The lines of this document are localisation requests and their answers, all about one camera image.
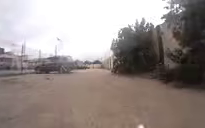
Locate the large dark green bush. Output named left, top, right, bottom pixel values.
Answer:
left=110, top=17, right=159, bottom=75

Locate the brown dirt road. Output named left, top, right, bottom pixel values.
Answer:
left=0, top=68, right=205, bottom=128

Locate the flag on pole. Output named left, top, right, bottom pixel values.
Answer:
left=54, top=36, right=63, bottom=58

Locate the dark vehicle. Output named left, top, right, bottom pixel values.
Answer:
left=34, top=60, right=73, bottom=75

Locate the low building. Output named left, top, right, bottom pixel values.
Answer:
left=0, top=46, right=22, bottom=70

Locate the tall dark tree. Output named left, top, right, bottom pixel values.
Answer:
left=162, top=0, right=205, bottom=86

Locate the distant pale wall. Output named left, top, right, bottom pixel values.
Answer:
left=101, top=49, right=114, bottom=71

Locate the pale concrete wall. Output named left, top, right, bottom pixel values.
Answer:
left=152, top=22, right=191, bottom=73

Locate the wire fence with poles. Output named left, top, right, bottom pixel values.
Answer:
left=0, top=35, right=44, bottom=78

